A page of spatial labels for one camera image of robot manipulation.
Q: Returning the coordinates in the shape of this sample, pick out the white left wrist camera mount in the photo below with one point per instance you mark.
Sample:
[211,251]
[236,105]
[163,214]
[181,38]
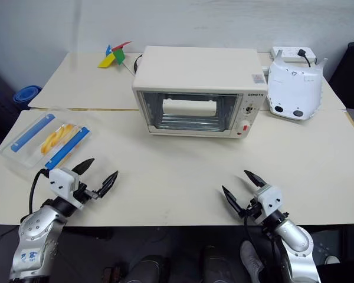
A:
[62,181]

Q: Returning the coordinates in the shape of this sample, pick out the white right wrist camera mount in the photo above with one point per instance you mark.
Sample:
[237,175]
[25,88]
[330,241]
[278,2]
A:
[268,200]

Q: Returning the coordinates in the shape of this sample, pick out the white plastic robot shell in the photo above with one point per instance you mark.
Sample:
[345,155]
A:
[295,88]

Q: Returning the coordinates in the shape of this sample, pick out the black chair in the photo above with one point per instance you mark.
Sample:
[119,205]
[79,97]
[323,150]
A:
[352,70]

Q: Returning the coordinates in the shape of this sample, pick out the dark equipment with white parts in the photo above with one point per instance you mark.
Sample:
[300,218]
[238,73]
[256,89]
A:
[339,244]

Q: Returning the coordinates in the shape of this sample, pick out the dark rounded shape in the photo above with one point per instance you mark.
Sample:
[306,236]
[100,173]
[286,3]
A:
[149,269]
[221,265]

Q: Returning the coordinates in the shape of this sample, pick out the blue rolled mat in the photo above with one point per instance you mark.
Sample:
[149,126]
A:
[28,94]

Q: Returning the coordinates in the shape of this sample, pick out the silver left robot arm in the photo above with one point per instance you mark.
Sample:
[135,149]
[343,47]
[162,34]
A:
[32,233]

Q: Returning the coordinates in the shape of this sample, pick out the blue container clip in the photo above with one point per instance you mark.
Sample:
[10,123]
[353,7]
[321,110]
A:
[32,132]
[68,147]

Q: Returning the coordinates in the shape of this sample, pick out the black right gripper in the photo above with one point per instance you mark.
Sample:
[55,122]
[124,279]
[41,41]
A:
[253,213]

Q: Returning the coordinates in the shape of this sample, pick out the yellow fries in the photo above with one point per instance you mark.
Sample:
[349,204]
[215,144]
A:
[54,140]

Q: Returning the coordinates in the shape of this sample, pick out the clear plastic tray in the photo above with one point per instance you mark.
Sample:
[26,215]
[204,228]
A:
[20,157]

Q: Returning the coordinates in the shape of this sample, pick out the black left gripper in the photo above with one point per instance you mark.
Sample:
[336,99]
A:
[82,194]

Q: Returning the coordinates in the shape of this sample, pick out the cream toaster oven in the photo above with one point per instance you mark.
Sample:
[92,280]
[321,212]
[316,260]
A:
[194,70]

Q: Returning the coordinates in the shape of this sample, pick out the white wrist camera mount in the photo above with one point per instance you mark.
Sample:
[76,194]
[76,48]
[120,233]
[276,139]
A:
[62,181]
[268,200]

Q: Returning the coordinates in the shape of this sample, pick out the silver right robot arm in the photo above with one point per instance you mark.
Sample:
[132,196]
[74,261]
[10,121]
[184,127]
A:
[295,236]

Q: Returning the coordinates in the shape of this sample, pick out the colourful paper pinwheel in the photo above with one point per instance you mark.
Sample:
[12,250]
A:
[107,60]

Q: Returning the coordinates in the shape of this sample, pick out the grey sneaker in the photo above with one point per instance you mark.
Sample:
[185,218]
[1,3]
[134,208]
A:
[252,259]

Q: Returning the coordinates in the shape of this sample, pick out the white power strip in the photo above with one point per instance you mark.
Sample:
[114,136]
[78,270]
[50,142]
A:
[286,52]

